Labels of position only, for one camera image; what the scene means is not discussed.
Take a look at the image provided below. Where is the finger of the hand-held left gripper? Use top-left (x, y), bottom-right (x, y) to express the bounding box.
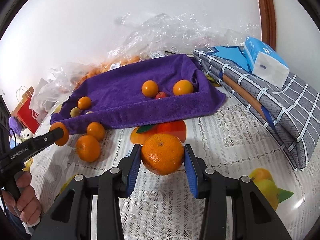
top-left (24, 127), bottom-right (64, 153)

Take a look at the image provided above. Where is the white plastic bag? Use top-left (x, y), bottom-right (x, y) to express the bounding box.
top-left (31, 77), bottom-right (59, 113)

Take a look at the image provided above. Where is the brown wooden door frame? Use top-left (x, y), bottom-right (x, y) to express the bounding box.
top-left (252, 0), bottom-right (277, 53)

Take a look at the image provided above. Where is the grey checked folded cloth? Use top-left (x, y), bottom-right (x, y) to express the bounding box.
top-left (192, 46), bottom-right (320, 172)

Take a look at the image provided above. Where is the purple plush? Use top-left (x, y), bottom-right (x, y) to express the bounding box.
top-left (9, 117), bottom-right (25, 135)

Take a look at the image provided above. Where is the blue tissue pack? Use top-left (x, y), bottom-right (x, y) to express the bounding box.
top-left (243, 36), bottom-right (290, 88)

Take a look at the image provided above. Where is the red paper bag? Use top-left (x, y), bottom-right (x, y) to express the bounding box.
top-left (11, 85), bottom-right (48, 134)

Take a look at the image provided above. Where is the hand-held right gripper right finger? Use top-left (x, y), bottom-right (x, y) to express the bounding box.
top-left (184, 144), bottom-right (293, 240)

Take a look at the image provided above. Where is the clear bag of oranges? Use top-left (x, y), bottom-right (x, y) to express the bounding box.
top-left (49, 54), bottom-right (142, 93)

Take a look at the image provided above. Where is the purple towel lined tray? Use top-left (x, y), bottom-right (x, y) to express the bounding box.
top-left (50, 54), bottom-right (227, 137)

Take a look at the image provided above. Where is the mandarin orange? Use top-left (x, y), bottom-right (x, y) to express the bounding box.
top-left (76, 135), bottom-right (101, 162)
top-left (141, 80), bottom-right (159, 98)
top-left (49, 122), bottom-right (69, 147)
top-left (173, 80), bottom-right (194, 96)
top-left (86, 122), bottom-right (105, 141)
top-left (141, 133), bottom-right (185, 176)
top-left (77, 96), bottom-right (92, 110)

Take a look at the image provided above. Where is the white spotted plush toy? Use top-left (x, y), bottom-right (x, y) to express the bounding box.
top-left (10, 127), bottom-right (34, 145)

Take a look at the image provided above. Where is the crumpled clear plastic wrap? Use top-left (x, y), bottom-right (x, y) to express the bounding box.
top-left (107, 11), bottom-right (260, 58)

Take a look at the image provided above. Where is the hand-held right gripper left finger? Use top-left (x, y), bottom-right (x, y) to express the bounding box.
top-left (31, 144), bottom-right (142, 240)

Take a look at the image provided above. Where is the blue star-shaped paper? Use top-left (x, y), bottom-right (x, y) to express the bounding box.
top-left (212, 45), bottom-right (250, 73)

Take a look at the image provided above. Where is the person's left hand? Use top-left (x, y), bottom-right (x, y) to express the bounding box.
top-left (4, 171), bottom-right (43, 228)

